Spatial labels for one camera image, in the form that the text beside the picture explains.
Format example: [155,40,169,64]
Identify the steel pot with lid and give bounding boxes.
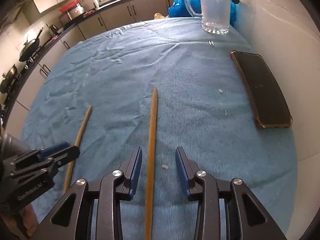
[0,65,18,94]

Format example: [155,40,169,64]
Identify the lower kitchen cabinets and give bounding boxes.
[3,0,173,137]

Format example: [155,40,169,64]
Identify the blue towel table cloth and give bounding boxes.
[21,18,298,239]

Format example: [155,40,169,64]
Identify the red basin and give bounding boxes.
[59,0,79,14]

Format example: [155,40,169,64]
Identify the blue plastic bag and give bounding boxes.
[168,0,236,26]

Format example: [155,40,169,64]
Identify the black utensil holder cup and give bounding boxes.
[1,131,30,160]

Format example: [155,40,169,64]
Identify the black smartphone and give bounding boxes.
[230,50,293,129]

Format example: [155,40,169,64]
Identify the black wok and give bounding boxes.
[19,28,43,62]

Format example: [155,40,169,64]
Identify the wooden chopstick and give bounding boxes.
[144,88,158,240]
[62,105,93,194]

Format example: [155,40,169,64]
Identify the clear glass beer mug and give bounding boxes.
[184,0,231,35]

